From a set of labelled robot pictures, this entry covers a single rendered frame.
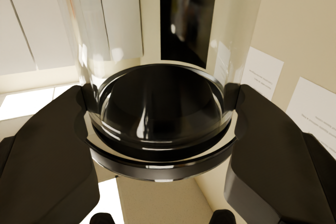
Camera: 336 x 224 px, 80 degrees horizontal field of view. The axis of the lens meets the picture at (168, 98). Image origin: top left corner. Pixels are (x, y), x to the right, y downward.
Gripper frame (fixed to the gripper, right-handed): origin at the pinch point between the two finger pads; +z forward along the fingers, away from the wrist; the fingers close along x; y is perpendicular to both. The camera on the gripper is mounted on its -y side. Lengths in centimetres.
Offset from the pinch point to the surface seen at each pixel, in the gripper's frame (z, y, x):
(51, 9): 225, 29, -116
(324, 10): 45, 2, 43
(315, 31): 46, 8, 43
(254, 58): 64, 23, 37
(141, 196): 83, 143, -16
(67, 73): 267, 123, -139
